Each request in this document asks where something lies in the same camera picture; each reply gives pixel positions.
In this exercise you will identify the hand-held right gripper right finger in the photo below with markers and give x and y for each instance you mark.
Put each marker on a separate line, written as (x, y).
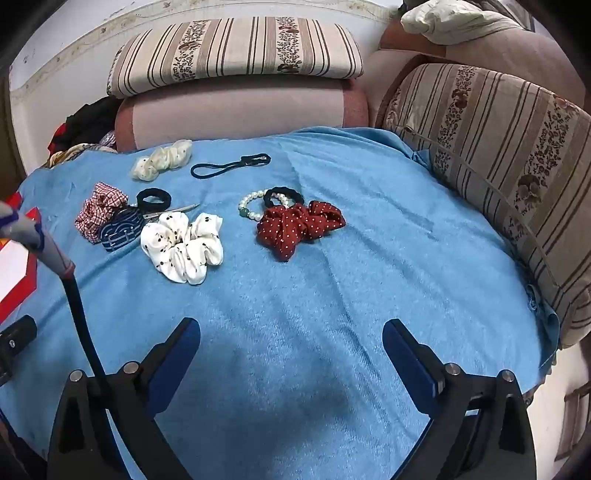
(406, 364)

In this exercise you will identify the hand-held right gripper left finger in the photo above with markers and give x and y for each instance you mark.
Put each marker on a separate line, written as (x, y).
(180, 355)

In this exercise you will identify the red cardboard box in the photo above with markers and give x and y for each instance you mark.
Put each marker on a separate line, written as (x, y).
(14, 267)

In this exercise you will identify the white black-dotted scrunchie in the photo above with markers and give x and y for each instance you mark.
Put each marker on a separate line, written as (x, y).
(182, 247)

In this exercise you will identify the red plaid scrunchie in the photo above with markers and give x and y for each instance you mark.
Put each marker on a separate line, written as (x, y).
(94, 214)

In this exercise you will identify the red white-dotted scrunchie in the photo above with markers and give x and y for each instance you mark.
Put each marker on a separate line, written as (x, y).
(288, 228)

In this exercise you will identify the blue blanket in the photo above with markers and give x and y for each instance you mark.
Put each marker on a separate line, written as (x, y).
(295, 314)

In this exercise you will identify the metal hair clip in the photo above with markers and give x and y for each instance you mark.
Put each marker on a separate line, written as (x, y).
(173, 211)

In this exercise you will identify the thin black headband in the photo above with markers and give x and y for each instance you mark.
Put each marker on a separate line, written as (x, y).
(203, 174)

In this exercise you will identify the cream dotted scrunchie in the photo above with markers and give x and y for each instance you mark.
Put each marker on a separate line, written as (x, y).
(157, 159)

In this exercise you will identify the pile of dark clothes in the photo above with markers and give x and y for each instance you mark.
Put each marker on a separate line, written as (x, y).
(85, 122)

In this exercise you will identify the striped floral pillow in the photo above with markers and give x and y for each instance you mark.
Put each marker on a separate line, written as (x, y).
(240, 50)
(498, 152)

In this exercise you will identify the pink sofa cushion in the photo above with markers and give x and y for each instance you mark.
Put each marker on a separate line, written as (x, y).
(498, 53)
(240, 113)

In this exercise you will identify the white crumpled cloth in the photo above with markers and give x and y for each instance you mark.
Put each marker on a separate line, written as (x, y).
(452, 21)

